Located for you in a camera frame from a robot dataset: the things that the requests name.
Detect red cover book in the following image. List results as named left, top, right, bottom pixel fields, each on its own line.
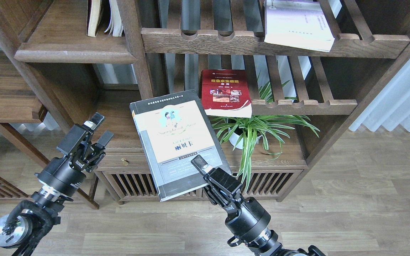
left=201, top=69, right=252, bottom=118

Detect white plant pot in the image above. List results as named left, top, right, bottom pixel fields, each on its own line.
left=229, top=128, right=262, bottom=150

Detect green spider plant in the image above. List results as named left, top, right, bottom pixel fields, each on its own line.
left=209, top=73, right=320, bottom=192

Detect white curtain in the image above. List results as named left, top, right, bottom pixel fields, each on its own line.
left=349, top=59, right=410, bottom=132

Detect white open standing book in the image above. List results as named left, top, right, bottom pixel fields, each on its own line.
left=104, top=0, right=123, bottom=37

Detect tan standing book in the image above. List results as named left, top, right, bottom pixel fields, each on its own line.
left=87, top=0, right=102, bottom=37

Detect brass drawer knob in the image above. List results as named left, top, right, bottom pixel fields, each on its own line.
left=120, top=158, right=129, bottom=166

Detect white paperback book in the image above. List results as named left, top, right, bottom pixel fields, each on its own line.
left=264, top=0, right=335, bottom=52

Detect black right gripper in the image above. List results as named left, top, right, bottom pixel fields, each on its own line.
left=191, top=155, right=272, bottom=247

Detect wooden side table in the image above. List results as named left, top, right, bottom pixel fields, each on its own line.
left=0, top=50, right=100, bottom=210

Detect dark wooden bookshelf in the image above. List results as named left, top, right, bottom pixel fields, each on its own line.
left=0, top=0, right=410, bottom=200

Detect grey green cover book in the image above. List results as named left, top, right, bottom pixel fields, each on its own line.
left=130, top=90, right=231, bottom=201

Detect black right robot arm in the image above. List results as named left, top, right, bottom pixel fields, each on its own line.
left=191, top=155, right=324, bottom=256

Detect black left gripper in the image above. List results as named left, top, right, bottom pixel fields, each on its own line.
left=35, top=112, right=114, bottom=203

